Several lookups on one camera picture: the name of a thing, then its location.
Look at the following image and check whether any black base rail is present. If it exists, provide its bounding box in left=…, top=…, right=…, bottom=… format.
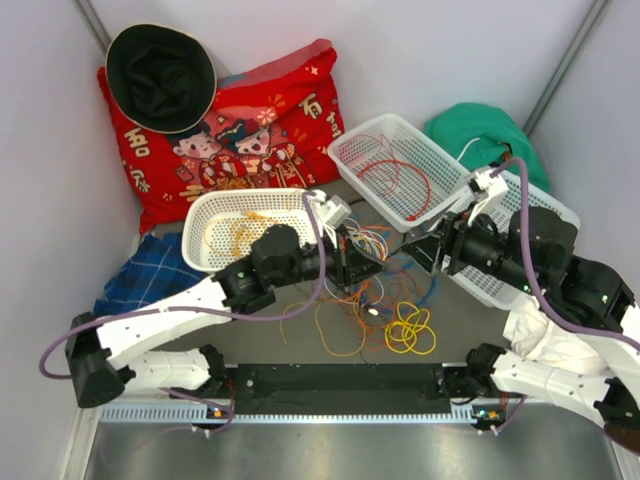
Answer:
left=229, top=364, right=451, bottom=415

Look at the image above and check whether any white basket with rounded corners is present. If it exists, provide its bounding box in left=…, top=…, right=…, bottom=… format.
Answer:
left=181, top=188, right=326, bottom=274

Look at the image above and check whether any orange cable in basket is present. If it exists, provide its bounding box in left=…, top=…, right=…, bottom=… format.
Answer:
left=202, top=187, right=306, bottom=261

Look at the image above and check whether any yellow thin cable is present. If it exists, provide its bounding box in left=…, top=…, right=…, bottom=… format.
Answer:
left=383, top=302, right=437, bottom=355

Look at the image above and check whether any white rectangular basket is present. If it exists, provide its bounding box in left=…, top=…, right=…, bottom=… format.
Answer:
left=438, top=167, right=581, bottom=311
left=328, top=113, right=468, bottom=233

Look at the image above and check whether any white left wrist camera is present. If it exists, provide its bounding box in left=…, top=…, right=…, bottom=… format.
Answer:
left=303, top=190, right=352, bottom=235

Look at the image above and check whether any blue ethernet cable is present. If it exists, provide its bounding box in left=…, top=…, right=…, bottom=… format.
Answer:
left=349, top=209, right=441, bottom=311

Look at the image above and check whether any white rectangular basket right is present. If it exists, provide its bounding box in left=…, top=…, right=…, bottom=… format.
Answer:
left=438, top=167, right=581, bottom=311

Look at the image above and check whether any black round hat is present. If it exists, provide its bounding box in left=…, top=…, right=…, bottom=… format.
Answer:
left=105, top=23, right=217, bottom=134

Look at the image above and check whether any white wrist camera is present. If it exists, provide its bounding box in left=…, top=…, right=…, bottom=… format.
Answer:
left=468, top=167, right=508, bottom=221
left=303, top=190, right=352, bottom=235

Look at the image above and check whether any white cloth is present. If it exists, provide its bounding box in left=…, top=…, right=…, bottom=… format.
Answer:
left=503, top=296, right=608, bottom=375

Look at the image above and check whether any green cloth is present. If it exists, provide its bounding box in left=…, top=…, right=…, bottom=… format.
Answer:
left=423, top=102, right=551, bottom=194

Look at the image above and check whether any orange thin wire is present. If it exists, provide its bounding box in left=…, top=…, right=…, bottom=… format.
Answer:
left=324, top=279, right=416, bottom=351

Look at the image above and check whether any blue plaid cloth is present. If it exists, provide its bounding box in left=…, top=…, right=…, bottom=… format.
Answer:
left=93, top=233, right=205, bottom=317

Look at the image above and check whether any white rectangular basket centre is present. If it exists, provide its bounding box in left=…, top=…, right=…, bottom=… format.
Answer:
left=328, top=113, right=468, bottom=233

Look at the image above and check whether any white grey wire coil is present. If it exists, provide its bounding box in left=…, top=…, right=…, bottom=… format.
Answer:
left=344, top=222, right=391, bottom=266

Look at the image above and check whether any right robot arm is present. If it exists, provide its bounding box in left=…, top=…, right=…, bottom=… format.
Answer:
left=401, top=207, right=639, bottom=452

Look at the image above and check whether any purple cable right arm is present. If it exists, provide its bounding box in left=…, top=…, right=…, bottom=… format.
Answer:
left=492, top=157, right=640, bottom=436

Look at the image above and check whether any white slotted cable duct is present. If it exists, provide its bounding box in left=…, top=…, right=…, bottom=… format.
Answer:
left=99, top=402, right=506, bottom=426

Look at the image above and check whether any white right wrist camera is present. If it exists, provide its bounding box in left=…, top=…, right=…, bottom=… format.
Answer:
left=468, top=167, right=508, bottom=221

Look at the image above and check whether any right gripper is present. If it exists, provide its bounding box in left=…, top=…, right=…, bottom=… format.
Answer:
left=400, top=200, right=542, bottom=296

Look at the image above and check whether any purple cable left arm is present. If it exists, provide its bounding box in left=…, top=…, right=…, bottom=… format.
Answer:
left=39, top=189, right=331, bottom=441

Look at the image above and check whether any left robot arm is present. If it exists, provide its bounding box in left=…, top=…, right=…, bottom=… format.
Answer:
left=64, top=225, right=385, bottom=408

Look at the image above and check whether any red printed pillow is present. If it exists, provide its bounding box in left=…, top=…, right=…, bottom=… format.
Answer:
left=97, top=39, right=344, bottom=234

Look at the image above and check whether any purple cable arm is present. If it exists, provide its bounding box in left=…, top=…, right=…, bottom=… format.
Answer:
left=39, top=189, right=331, bottom=441
left=492, top=157, right=640, bottom=436

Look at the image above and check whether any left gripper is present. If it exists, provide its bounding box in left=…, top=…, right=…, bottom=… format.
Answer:
left=270, top=224, right=388, bottom=292

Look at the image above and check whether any thick red ethernet cable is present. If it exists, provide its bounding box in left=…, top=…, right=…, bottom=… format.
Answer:
left=357, top=158, right=434, bottom=222

